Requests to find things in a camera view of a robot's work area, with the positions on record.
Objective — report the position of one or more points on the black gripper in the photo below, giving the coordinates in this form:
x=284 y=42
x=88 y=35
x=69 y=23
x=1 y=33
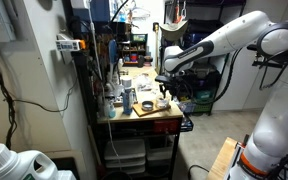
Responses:
x=174 y=85

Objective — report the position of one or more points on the silver bowl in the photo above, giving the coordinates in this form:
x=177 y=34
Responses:
x=147 y=105

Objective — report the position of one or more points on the wooden chopping board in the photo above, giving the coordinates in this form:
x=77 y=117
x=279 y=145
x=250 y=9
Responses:
x=140 y=112

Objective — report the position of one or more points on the wooden workbench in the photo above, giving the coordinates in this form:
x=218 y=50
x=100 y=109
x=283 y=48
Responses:
x=160 y=123

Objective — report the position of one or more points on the blue small bottle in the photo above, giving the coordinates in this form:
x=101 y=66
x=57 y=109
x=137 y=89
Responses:
x=112 y=111

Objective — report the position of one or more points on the white storage bins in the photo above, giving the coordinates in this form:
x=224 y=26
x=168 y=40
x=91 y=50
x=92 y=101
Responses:
x=126 y=155

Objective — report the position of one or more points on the white power strip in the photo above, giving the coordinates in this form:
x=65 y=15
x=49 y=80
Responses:
x=70 y=45

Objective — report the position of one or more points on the large white detergent jug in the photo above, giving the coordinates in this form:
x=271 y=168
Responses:
x=29 y=165

